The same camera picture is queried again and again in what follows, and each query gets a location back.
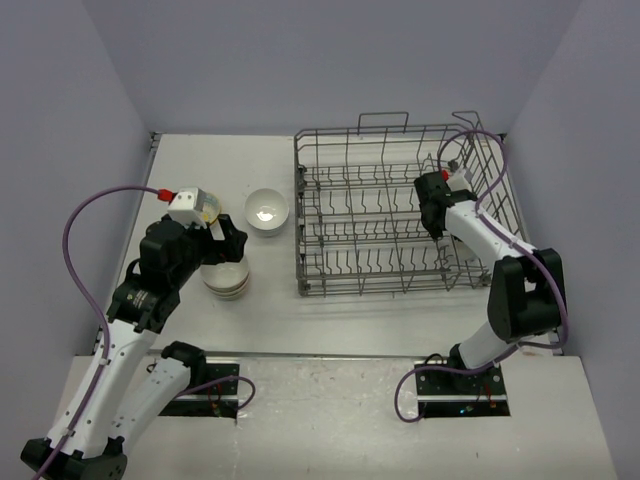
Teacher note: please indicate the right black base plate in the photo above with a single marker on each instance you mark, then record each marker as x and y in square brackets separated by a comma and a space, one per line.
[444, 395]

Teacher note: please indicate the beige bowl colourful leaves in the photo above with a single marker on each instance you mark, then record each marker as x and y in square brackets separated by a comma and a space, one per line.
[228, 296]

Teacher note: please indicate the beige bowl orange flower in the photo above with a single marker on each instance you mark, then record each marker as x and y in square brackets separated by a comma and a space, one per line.
[225, 275]

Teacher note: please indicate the white bowl front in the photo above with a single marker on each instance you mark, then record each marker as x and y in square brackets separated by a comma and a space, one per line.
[465, 253]

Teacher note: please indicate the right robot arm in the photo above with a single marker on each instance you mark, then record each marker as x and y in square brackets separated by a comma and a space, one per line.
[527, 294]

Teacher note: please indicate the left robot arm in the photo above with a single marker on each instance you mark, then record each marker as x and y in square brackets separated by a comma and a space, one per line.
[94, 437]

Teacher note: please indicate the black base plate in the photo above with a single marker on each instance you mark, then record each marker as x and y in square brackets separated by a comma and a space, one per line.
[444, 395]
[219, 401]

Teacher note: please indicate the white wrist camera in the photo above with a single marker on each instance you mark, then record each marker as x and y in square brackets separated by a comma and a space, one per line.
[183, 205]
[457, 177]

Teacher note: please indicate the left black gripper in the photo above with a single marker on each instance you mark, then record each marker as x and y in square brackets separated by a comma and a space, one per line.
[235, 239]

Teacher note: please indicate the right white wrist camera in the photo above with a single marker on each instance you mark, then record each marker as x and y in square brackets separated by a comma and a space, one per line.
[457, 177]

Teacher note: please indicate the yellow checked bowl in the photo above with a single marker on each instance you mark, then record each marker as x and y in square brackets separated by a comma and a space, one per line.
[210, 207]

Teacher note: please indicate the grey wire dish rack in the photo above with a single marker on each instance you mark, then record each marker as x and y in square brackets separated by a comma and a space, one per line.
[357, 215]

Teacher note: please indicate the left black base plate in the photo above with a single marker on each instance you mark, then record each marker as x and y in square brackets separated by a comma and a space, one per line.
[219, 401]

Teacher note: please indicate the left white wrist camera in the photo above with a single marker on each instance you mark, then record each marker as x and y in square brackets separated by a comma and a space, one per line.
[183, 205]

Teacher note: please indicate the white bowl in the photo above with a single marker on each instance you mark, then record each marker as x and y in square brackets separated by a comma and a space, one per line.
[465, 253]
[267, 231]
[266, 206]

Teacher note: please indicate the beige bowl small flowers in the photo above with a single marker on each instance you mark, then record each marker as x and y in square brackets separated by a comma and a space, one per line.
[242, 287]

